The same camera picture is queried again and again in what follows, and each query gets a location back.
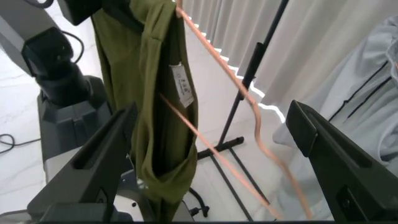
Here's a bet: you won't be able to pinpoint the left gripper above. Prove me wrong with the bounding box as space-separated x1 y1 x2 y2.
57 0 144 34

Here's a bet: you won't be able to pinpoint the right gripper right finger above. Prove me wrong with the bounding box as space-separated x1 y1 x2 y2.
285 99 398 222

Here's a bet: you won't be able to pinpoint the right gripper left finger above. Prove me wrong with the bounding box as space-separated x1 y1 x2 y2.
27 102 139 222

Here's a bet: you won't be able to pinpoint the green shirt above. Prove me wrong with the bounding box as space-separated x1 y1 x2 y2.
91 0 200 222

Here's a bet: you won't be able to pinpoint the pale grey shorts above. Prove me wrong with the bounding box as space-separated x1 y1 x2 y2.
272 15 398 218

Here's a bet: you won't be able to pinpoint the pink clothes hanger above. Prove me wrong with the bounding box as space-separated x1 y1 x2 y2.
158 0 313 220

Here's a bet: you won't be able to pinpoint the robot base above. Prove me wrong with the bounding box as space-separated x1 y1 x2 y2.
26 76 195 222

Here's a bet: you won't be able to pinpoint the black clothes rack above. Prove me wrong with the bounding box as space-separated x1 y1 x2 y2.
197 0 290 222

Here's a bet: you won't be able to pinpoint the white curtain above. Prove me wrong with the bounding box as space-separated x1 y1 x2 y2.
182 0 398 116

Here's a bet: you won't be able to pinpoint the black cable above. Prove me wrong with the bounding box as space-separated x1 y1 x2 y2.
188 186 210 218
0 133 41 155

